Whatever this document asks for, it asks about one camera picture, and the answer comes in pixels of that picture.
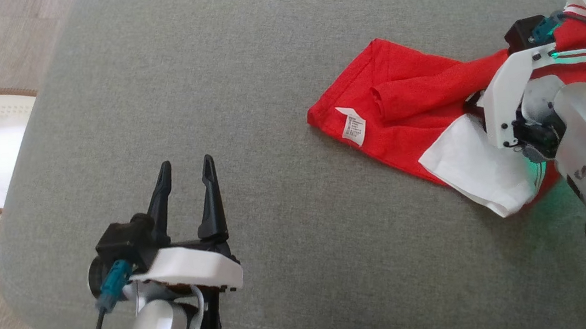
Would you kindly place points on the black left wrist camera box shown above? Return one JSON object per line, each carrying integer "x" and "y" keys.
{"x": 117, "y": 242}

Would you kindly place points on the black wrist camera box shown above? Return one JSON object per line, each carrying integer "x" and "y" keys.
{"x": 117, "y": 242}
{"x": 518, "y": 34}

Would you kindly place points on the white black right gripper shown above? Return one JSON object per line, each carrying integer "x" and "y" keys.
{"x": 501, "y": 102}

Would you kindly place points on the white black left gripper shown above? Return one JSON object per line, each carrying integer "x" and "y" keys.
{"x": 194, "y": 267}

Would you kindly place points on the red shirt with white sleeves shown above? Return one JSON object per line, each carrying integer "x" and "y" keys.
{"x": 407, "y": 102}

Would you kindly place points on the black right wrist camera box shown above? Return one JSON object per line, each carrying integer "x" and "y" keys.
{"x": 518, "y": 34}

